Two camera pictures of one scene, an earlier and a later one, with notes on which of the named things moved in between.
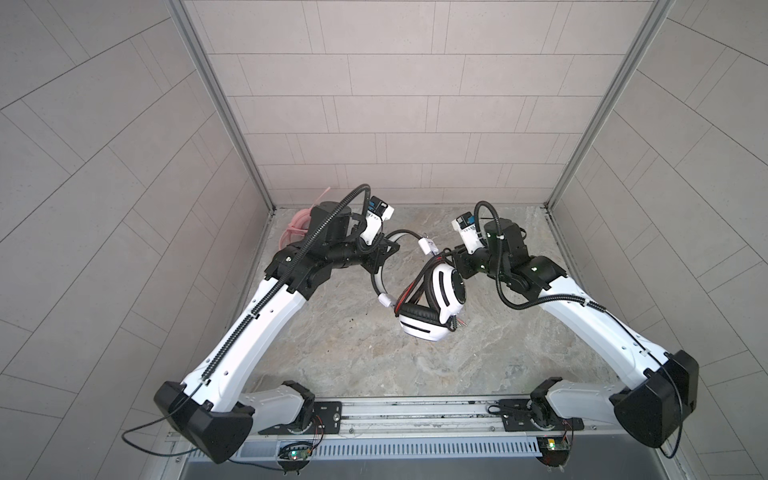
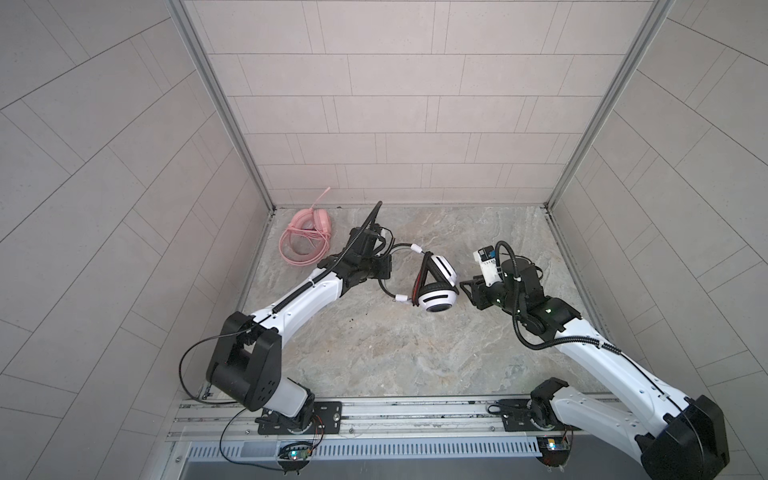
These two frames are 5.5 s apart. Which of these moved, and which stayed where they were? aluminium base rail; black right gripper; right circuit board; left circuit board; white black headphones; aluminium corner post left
Moved: white black headphones; black right gripper
Stayed: aluminium base rail; left circuit board; aluminium corner post left; right circuit board
